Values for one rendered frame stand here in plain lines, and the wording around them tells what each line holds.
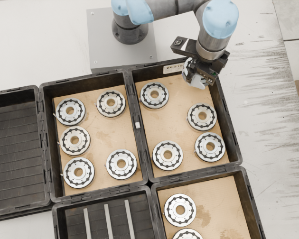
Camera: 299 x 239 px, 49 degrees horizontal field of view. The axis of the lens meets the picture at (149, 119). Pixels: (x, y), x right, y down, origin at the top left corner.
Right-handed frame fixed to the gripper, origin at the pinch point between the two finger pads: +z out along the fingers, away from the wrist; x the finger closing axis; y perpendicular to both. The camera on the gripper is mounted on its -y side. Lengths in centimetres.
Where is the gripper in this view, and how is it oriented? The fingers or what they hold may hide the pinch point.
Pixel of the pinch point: (193, 76)
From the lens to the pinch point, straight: 105.4
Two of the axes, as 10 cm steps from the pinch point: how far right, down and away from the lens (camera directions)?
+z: 0.0, 3.0, 9.5
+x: 5.6, -7.9, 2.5
